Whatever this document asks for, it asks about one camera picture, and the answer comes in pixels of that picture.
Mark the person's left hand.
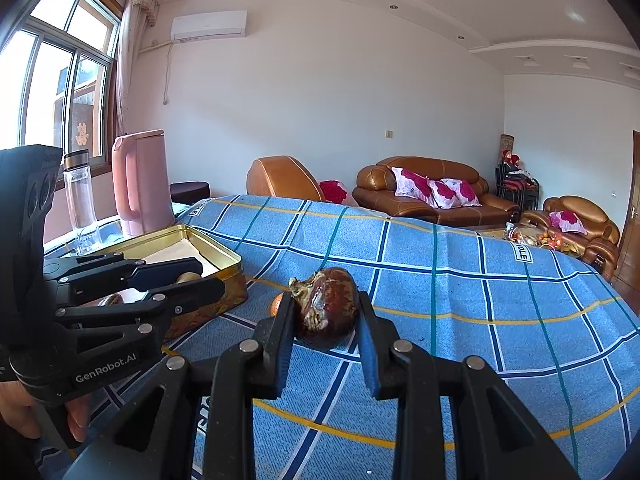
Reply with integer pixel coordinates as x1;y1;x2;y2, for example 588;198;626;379
0;381;92;444

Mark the white air conditioner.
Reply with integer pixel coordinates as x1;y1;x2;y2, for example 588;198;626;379
170;10;248;41

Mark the brown leather sofa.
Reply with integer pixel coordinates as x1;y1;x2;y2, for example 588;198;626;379
352;156;521;227

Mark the brown wooden door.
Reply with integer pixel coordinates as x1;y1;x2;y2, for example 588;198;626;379
612;130;640;291

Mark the dark stool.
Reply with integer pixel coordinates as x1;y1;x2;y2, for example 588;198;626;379
169;181;211;206

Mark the cluttered coffee table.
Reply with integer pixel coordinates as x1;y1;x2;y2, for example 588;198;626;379
480;222;576;257

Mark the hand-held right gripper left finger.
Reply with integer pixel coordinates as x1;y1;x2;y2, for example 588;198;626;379
102;294;299;480

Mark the stack of dark chairs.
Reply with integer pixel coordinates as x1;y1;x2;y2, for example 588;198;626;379
495;150;541;211

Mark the blue plaid cloth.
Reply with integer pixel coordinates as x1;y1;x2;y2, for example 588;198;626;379
42;194;640;480

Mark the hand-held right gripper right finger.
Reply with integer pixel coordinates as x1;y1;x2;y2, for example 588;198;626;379
356;291;582;480

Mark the clear glass bottle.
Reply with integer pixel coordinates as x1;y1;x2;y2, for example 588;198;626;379
62;150;101;256

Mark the brown leather armchair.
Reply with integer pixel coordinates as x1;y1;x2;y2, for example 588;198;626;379
246;156;326;202
522;196;621;281

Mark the pink curtain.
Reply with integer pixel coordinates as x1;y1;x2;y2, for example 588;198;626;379
97;0;161;136

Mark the window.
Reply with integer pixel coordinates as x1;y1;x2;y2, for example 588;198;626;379
0;0;123;176

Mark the white red floral pillow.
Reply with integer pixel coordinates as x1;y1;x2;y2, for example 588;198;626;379
427;178;482;209
548;211;588;235
391;166;436;198

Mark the gold tin box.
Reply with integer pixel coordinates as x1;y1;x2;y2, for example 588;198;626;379
77;225;248;343

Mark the air conditioner cable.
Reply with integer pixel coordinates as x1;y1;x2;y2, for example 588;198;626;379
162;41;174;107

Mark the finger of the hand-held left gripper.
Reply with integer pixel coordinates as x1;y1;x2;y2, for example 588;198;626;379
52;276;226;347
44;252;203;307

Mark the pink electric kettle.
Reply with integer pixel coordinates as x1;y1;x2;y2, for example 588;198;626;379
111;129;176;237

